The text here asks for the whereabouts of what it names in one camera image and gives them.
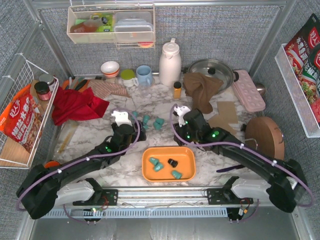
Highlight orange spice bottle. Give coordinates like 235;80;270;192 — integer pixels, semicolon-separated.
173;81;182;99

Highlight white wire wall basket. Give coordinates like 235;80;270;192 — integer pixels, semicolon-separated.
0;53;59;169

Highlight steel pot with lid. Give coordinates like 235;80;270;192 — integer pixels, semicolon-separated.
184;59;240;94

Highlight right white wall basket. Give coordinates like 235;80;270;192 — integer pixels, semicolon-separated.
274;43;320;138

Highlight pink egg tray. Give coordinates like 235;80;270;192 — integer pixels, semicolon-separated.
231;70;266;113

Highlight orange cup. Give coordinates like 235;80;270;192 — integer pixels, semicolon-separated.
44;160;61;168

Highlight black small lid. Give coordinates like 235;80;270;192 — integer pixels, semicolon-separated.
240;124;247;132

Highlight purple handled knife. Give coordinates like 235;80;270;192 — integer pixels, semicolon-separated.
216;164;245;173

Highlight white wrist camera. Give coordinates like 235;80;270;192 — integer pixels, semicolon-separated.
111;110;132;127
173;106;191;127

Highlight white orange striped bowl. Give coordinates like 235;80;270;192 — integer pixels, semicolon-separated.
100;61;120;78

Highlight white thermos jug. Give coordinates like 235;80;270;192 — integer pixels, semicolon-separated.
159;38;182;87

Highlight orange plastic tray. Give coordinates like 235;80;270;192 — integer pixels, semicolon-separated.
142;146;196;182

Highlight red seasoning packet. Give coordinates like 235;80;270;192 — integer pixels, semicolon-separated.
284;13;320;123

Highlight blue mug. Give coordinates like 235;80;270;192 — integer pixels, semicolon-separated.
136;65;153;86

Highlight round wooden board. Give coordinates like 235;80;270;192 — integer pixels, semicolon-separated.
244;116;285;161

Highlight cream wall shelf basket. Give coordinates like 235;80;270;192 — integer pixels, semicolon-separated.
66;3;156;48

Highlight silver lid glass jar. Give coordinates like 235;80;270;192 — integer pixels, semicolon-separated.
39;73;55;86

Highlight red snack bag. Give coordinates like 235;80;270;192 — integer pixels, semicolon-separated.
0;84;42;153

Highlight brown cloth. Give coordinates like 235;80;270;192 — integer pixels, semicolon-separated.
183;72;224;114

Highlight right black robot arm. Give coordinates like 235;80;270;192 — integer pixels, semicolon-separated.
169;104;310;213

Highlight tan scouring pad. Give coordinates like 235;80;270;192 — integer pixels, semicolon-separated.
208;114;237;135
217;101;238;124

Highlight red cloth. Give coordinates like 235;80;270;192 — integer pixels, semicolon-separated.
51;87;110;126

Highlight black coffee capsule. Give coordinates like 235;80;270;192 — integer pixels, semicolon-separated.
167;158;178;168

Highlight green lid white cup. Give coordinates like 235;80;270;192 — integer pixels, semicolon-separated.
120;69;139;88

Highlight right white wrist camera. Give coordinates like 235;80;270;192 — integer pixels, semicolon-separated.
173;106;191;127

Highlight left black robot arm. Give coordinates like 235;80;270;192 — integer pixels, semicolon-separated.
16;121;147;220

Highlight striped beige cloth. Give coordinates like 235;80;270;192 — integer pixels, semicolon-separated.
88;79;131;99

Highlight clear plastic food container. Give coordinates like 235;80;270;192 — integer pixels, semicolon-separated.
113;11;154;43

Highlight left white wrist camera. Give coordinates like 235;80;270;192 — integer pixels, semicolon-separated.
111;110;132;127

